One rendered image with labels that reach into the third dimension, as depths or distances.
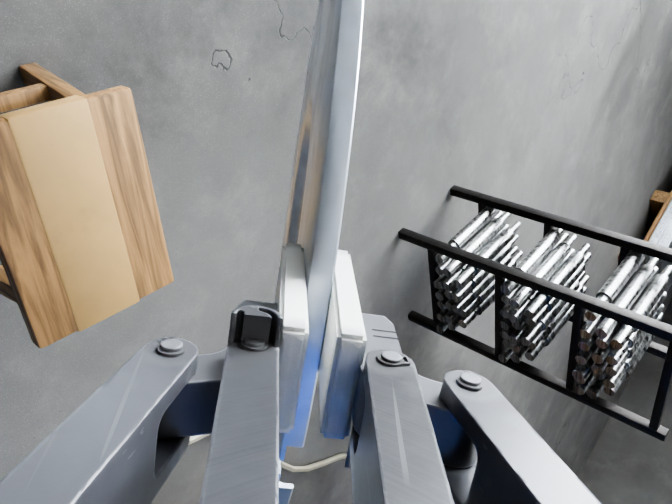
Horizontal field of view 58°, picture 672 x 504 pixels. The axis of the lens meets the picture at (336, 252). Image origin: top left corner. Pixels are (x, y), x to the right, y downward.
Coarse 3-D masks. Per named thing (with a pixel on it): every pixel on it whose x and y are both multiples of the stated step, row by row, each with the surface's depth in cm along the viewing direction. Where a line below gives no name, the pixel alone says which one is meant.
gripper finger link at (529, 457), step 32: (448, 384) 14; (480, 384) 14; (480, 416) 13; (512, 416) 13; (480, 448) 12; (512, 448) 12; (544, 448) 12; (448, 480) 14; (480, 480) 12; (512, 480) 11; (544, 480) 11; (576, 480) 11
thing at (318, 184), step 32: (320, 0) 35; (352, 0) 20; (320, 32) 30; (352, 32) 19; (320, 64) 26; (352, 64) 19; (320, 96) 23; (352, 96) 18; (320, 128) 21; (352, 128) 18; (320, 160) 19; (320, 192) 18; (288, 224) 39; (320, 224) 18; (320, 256) 18; (320, 288) 18; (320, 320) 18; (320, 352) 19
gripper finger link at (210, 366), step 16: (240, 304) 18; (256, 304) 18; (272, 304) 18; (224, 352) 15; (208, 368) 14; (192, 384) 13; (208, 384) 13; (176, 400) 13; (192, 400) 13; (208, 400) 14; (176, 416) 13; (192, 416) 14; (208, 416) 14; (160, 432) 13; (176, 432) 14; (192, 432) 14; (208, 432) 14
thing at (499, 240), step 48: (432, 240) 206; (480, 240) 211; (624, 240) 190; (432, 288) 217; (480, 288) 212; (528, 288) 189; (576, 288) 206; (624, 288) 183; (528, 336) 191; (576, 336) 182; (624, 336) 171; (576, 384) 193
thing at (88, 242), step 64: (0, 128) 77; (64, 128) 83; (128, 128) 90; (0, 192) 79; (64, 192) 86; (128, 192) 93; (0, 256) 84; (64, 256) 89; (128, 256) 97; (64, 320) 92
